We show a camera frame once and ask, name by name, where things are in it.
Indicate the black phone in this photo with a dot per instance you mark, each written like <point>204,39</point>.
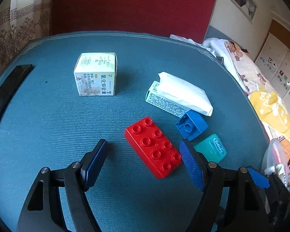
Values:
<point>7,94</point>

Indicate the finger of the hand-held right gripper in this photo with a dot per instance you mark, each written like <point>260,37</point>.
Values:
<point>258,177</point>

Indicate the blue building block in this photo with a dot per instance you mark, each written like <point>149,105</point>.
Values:
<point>193,125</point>

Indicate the patterned beige curtain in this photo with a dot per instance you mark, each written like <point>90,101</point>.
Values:
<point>19,29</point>

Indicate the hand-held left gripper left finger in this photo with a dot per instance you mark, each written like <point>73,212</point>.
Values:
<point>96,164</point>

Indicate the yellow blanket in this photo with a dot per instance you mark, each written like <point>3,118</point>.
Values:
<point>273,111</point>

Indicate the grey bed headboard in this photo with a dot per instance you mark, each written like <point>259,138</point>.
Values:
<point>217,32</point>

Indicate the white wardrobe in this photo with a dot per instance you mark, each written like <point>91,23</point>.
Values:
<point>280,65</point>

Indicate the white tissue pack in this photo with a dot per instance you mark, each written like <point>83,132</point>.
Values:
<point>183,91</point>

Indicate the teal floss box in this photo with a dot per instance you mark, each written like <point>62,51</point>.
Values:
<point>212,149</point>

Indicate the white bedding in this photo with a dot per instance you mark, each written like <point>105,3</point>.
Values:
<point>217,48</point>

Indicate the red building block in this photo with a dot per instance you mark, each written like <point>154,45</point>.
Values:
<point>149,149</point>

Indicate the red upright mattress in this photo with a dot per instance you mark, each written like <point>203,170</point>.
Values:
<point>135,7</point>

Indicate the slim white printed box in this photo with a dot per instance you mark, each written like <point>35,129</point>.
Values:
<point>164,104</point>

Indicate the framed wall picture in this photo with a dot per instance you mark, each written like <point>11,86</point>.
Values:
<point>244,1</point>

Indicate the teal desktop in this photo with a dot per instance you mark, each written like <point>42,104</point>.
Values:
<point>62,125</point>

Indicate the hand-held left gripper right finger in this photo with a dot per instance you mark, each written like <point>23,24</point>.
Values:
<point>191,164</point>

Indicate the white cube medicine box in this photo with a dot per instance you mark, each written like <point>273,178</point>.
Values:
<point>94,84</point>

